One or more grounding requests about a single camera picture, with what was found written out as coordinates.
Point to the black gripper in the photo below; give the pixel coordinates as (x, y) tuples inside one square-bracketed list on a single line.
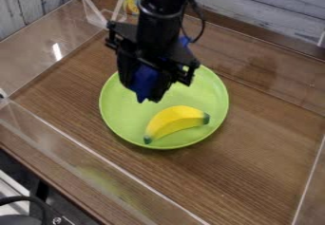
[(122, 38)]

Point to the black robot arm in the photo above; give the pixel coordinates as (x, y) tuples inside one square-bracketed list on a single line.
[(161, 22)]

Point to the green round plate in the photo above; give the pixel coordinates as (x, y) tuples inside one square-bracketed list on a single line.
[(128, 117)]

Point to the yellow toy banana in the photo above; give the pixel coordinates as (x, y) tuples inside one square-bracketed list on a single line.
[(173, 119)]

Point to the clear acrylic corner bracket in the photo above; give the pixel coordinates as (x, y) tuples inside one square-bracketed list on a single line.
[(100, 17)]

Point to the clear acrylic front wall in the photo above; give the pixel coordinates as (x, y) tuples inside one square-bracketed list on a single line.
[(101, 187)]

